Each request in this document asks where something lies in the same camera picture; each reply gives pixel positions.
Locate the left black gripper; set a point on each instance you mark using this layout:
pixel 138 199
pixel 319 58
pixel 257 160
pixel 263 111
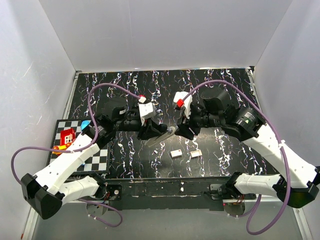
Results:
pixel 150 129

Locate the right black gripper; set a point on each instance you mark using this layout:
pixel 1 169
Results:
pixel 182 130

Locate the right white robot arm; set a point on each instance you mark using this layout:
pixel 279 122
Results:
pixel 296 177

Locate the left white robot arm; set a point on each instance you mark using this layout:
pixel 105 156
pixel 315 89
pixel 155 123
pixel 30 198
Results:
pixel 48 189

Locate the white staple box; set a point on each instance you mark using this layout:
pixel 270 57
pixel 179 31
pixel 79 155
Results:
pixel 176 153

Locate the open staple box tray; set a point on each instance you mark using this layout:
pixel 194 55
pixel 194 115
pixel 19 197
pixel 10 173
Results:
pixel 195 154

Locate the black white checkerboard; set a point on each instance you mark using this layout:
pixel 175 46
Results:
pixel 99 163

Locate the blue toy block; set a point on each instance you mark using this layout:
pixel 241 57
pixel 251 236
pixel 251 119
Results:
pixel 84 124

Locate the red toy house block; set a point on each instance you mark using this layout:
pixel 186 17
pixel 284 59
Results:
pixel 67 136

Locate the orange toy car base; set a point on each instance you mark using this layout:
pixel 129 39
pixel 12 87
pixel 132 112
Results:
pixel 57 149

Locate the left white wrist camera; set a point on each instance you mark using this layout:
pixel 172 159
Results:
pixel 146 109

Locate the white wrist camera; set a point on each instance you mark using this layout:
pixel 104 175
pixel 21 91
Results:
pixel 182 101
pixel 146 109

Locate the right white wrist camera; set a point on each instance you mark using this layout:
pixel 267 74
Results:
pixel 182 101

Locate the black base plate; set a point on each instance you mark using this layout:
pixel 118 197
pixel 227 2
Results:
pixel 164 193

